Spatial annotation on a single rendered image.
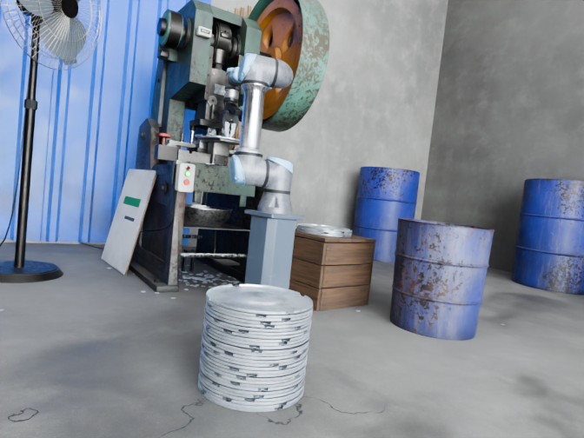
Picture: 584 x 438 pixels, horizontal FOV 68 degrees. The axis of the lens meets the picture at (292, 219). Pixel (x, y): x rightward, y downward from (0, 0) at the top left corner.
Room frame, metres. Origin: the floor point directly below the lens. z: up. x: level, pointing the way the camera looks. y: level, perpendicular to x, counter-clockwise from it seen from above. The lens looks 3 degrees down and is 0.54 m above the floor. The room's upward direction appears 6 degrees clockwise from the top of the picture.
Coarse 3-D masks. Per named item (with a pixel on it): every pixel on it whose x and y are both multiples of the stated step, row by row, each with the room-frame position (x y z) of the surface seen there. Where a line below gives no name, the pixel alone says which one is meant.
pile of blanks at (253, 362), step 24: (216, 312) 1.06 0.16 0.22; (240, 312) 1.02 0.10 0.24; (312, 312) 1.15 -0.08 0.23; (216, 336) 1.07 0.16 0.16; (240, 336) 1.04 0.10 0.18; (264, 336) 1.02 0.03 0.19; (288, 336) 1.04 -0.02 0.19; (216, 360) 1.04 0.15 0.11; (240, 360) 1.02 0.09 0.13; (264, 360) 1.04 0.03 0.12; (288, 360) 1.05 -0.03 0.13; (216, 384) 1.05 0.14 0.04; (240, 384) 1.02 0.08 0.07; (264, 384) 1.04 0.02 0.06; (288, 384) 1.07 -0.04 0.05; (240, 408) 1.02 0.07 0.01; (264, 408) 1.02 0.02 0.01
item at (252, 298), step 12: (216, 288) 1.22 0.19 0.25; (228, 288) 1.24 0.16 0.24; (252, 288) 1.28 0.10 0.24; (264, 288) 1.30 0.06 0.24; (276, 288) 1.30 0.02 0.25; (228, 300) 1.11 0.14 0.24; (240, 300) 1.12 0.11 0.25; (252, 300) 1.11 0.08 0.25; (264, 300) 1.13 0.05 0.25; (276, 300) 1.14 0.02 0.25; (288, 300) 1.18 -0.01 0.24; (300, 300) 1.19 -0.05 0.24; (252, 312) 1.02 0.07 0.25; (264, 312) 1.02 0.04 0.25; (276, 312) 1.03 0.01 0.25; (300, 312) 1.07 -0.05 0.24
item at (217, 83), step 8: (216, 72) 2.39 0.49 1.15; (224, 72) 2.41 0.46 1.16; (216, 80) 2.39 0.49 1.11; (224, 80) 2.42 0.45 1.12; (216, 88) 2.39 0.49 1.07; (224, 88) 2.42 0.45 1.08; (216, 96) 2.40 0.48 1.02; (200, 104) 2.43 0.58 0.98; (208, 104) 2.37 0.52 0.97; (216, 104) 2.40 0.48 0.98; (200, 112) 2.42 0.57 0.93; (208, 112) 2.37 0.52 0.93; (216, 112) 2.36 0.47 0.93; (216, 120) 2.39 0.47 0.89
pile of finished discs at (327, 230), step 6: (300, 228) 2.21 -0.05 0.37; (306, 228) 2.17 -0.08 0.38; (312, 228) 2.15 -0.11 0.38; (318, 228) 2.14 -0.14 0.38; (324, 228) 2.22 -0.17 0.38; (330, 228) 2.23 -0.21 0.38; (336, 228) 2.38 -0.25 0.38; (342, 228) 2.37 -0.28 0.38; (318, 234) 2.14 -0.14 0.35; (324, 234) 2.13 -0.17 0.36; (330, 234) 2.13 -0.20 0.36; (336, 234) 2.14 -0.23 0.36; (342, 234) 2.16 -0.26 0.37; (348, 234) 2.20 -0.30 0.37
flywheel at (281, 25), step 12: (276, 0) 2.64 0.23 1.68; (288, 0) 2.54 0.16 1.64; (264, 12) 2.76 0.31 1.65; (276, 12) 2.68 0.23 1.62; (288, 12) 2.59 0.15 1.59; (300, 12) 2.42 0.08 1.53; (264, 24) 2.79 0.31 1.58; (276, 24) 2.69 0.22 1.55; (288, 24) 2.58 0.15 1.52; (300, 24) 2.41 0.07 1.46; (264, 36) 2.81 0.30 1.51; (276, 36) 2.68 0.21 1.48; (288, 36) 2.59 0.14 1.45; (300, 36) 2.39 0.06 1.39; (264, 48) 2.79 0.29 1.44; (276, 48) 2.63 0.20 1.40; (288, 48) 2.60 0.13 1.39; (300, 48) 2.38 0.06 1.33; (288, 60) 2.54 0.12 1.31; (264, 96) 2.74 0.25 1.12; (276, 96) 2.61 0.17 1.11; (264, 108) 2.73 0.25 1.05; (276, 108) 2.53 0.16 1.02; (264, 120) 2.67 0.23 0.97
